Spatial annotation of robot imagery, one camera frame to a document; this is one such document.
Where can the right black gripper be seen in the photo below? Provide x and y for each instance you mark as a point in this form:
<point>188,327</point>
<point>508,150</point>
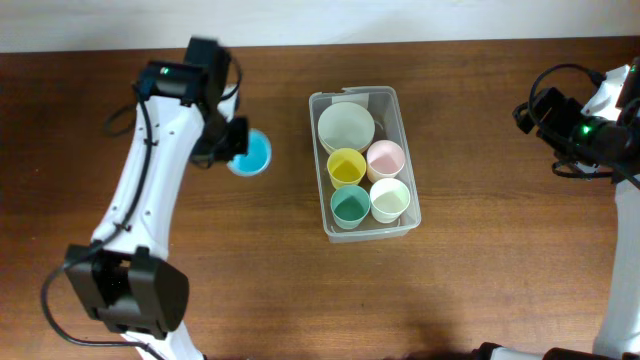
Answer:
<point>564,111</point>

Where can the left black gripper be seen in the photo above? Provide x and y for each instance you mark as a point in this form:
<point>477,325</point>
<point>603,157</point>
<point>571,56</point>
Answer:
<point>240,126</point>

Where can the blue cup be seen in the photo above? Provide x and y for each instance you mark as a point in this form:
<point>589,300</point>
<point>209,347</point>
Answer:
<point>257,158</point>

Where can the white bowl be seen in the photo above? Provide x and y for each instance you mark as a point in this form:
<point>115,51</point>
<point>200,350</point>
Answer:
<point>346,125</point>

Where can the yellow cup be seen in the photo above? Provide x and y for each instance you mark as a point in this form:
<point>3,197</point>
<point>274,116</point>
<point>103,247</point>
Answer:
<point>346,166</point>

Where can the green cup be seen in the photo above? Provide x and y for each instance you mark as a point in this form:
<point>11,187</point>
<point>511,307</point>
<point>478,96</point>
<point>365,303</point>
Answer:
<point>349,206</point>

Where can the pink cup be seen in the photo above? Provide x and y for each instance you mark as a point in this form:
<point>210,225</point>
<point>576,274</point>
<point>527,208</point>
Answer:
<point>385,159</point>

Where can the cream cup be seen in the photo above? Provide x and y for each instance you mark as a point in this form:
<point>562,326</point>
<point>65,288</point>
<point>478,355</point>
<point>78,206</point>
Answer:
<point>389,197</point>

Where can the yellow bowl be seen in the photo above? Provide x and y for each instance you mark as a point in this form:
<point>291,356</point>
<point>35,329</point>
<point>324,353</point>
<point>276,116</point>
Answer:
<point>329,149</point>

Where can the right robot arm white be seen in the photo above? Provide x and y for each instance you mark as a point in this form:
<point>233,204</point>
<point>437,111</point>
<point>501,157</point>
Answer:
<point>599,139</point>

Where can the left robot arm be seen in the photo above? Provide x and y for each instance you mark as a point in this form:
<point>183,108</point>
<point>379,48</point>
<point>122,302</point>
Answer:
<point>184,114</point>

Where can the clear plastic container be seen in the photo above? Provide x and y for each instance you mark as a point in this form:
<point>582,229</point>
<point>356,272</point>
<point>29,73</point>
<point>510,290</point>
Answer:
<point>382,103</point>

